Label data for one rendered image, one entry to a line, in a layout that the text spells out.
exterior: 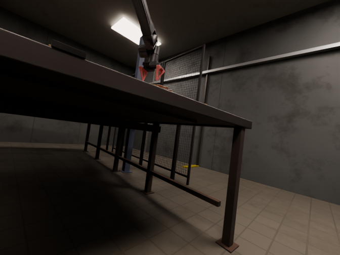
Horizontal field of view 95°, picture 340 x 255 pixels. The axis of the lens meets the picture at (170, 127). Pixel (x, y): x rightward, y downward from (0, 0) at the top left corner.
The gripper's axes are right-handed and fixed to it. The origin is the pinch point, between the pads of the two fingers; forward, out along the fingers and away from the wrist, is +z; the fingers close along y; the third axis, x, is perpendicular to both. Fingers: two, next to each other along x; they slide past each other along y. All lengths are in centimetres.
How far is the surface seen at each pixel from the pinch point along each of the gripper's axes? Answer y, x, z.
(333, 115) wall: -175, -255, -56
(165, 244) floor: -12, -36, 101
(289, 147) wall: -127, -276, 1
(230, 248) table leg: -52, -58, 98
